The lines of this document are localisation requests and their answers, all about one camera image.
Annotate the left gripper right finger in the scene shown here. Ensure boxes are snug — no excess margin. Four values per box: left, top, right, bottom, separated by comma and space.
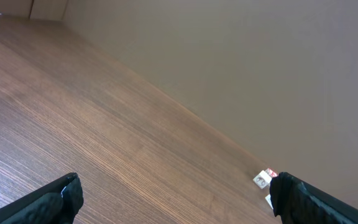
270, 172, 358, 224

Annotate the green sided block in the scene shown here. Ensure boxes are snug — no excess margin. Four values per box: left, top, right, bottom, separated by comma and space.
265, 194, 273, 209

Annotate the plain block far left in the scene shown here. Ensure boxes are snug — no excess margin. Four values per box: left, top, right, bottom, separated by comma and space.
253, 170, 272, 189

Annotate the red A block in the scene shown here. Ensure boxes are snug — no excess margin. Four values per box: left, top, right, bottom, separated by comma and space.
265, 168, 278, 178

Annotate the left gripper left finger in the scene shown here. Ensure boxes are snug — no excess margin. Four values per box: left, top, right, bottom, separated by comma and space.
0, 172, 84, 224

